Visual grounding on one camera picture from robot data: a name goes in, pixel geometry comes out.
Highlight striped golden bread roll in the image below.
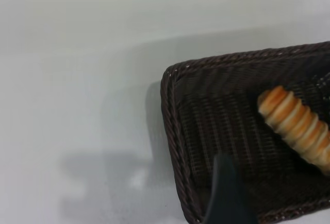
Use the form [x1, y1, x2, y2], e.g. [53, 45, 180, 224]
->
[257, 85, 330, 176]

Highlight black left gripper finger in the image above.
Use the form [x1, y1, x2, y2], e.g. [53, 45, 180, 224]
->
[203, 153, 259, 224]

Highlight black woven wicker basket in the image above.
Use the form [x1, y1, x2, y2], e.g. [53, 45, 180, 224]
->
[159, 41, 330, 222]

